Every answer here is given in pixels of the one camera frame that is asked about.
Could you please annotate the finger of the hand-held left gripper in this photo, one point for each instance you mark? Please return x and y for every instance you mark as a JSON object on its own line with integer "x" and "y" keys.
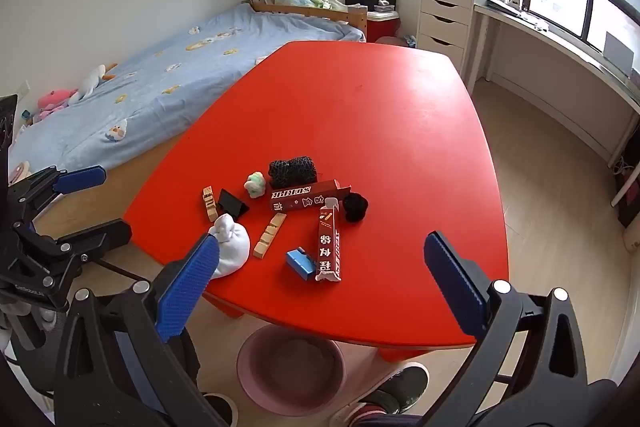
{"x": 82, "y": 179}
{"x": 102, "y": 237}

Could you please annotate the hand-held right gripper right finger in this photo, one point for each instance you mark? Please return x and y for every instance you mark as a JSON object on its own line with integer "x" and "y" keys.
{"x": 450, "y": 282}

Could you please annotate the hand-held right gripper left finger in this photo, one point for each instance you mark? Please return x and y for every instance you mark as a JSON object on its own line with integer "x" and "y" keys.
{"x": 192, "y": 282}

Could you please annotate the white cloth bundle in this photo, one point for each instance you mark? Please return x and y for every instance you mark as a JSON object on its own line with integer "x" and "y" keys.
{"x": 231, "y": 249}

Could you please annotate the short wooden block strip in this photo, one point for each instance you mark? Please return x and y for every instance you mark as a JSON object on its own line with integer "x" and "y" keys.
{"x": 210, "y": 204}

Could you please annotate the small black triangular stand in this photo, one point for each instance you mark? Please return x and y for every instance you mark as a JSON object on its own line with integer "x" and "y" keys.
{"x": 231, "y": 203}

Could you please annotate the long wooden block strip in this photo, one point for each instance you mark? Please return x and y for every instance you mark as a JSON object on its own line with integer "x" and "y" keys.
{"x": 270, "y": 234}

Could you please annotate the small blue box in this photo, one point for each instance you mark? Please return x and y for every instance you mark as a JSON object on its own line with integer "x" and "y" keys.
{"x": 301, "y": 263}

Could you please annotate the black fuzzy ball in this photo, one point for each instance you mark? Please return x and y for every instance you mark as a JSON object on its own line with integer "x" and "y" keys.
{"x": 356, "y": 206}

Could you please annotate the brown printed box red label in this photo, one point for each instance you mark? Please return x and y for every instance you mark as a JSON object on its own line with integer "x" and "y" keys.
{"x": 330, "y": 247}

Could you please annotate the pink waste bin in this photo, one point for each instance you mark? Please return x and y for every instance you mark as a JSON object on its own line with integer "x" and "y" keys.
{"x": 292, "y": 372}

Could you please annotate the long brown printed box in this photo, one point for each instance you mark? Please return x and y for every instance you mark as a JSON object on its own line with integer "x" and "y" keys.
{"x": 307, "y": 197}

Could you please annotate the black mesh bundle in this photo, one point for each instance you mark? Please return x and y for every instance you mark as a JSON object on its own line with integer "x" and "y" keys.
{"x": 292, "y": 170}

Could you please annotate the pink plush toy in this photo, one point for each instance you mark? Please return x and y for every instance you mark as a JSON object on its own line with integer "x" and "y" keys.
{"x": 52, "y": 101}

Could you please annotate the white goose plush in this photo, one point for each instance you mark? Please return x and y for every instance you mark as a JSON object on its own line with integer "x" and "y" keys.
{"x": 92, "y": 79}

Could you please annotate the person's grey shoe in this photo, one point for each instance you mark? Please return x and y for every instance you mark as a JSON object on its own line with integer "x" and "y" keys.
{"x": 402, "y": 389}

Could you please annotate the bed with blue sheet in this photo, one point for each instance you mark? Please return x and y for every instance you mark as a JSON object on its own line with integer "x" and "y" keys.
{"x": 200, "y": 72}

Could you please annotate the white window desk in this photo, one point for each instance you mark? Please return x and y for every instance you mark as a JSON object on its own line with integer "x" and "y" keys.
{"x": 545, "y": 52}

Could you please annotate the white drawer cabinet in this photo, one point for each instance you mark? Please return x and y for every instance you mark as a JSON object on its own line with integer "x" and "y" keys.
{"x": 444, "y": 24}

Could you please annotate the red and white cooler box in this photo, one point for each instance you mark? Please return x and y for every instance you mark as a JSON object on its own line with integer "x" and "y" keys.
{"x": 382, "y": 23}

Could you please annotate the black storage box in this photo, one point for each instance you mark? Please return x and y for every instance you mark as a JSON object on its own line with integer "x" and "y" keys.
{"x": 370, "y": 0}

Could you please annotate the wooden bed frame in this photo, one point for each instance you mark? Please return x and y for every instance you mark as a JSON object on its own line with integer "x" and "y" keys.
{"x": 350, "y": 14}

